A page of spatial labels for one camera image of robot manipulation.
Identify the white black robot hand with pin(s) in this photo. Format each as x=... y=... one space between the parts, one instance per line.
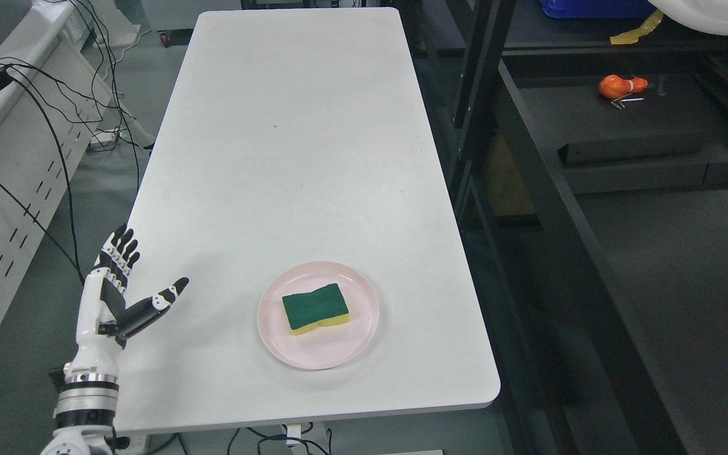
x=105 y=322

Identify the green yellow sponge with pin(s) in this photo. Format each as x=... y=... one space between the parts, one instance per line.
x=323 y=307

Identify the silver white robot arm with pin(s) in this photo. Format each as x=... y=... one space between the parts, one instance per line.
x=84 y=413

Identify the black metal shelf rack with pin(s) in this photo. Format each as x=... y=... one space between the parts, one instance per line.
x=597 y=230

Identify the orange toy on shelf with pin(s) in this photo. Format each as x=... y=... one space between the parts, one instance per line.
x=614 y=87

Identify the white power strip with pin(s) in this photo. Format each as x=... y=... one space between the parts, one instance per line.
x=104 y=139

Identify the white perforated side cabinet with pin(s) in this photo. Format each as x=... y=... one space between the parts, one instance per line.
x=62 y=56

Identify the pink round plate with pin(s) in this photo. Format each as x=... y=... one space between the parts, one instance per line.
x=323 y=347

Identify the blue plastic bin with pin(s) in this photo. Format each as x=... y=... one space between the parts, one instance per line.
x=597 y=9

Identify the yellow tape strip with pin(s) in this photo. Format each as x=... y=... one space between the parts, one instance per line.
x=645 y=28

